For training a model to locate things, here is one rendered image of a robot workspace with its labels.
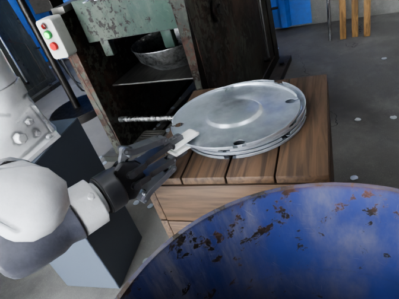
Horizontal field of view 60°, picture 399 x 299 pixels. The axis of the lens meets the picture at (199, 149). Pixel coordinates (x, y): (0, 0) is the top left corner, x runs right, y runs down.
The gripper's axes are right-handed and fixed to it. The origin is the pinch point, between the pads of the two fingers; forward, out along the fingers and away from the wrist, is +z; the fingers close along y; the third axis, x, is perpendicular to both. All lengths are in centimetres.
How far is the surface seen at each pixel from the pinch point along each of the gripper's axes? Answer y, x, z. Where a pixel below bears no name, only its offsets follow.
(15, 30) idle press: 7, 221, 35
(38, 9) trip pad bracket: 25, 84, 11
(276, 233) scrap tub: 0.7, -30.7, -9.8
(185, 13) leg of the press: 17.3, 28.5, 31.1
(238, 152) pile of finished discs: -2.9, -9.7, 5.9
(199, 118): 0.0, 4.7, 9.0
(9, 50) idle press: -4, 217, 24
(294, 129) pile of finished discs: -2.2, -15.2, 17.0
